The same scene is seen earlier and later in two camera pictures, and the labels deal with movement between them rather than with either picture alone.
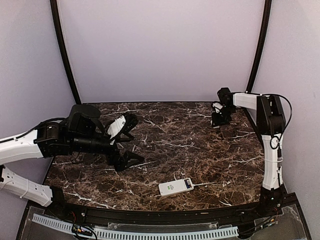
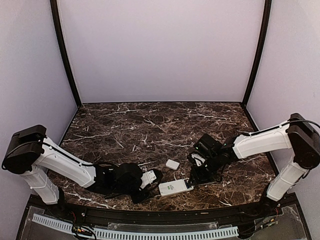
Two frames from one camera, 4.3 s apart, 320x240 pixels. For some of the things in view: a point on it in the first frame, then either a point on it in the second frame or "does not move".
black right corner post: (264, 37) does not move
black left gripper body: (113, 158) → (135, 199)
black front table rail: (205, 215) does not move
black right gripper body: (224, 117) → (204, 175)
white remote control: (175, 187) does not move
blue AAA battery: (187, 183) does not move
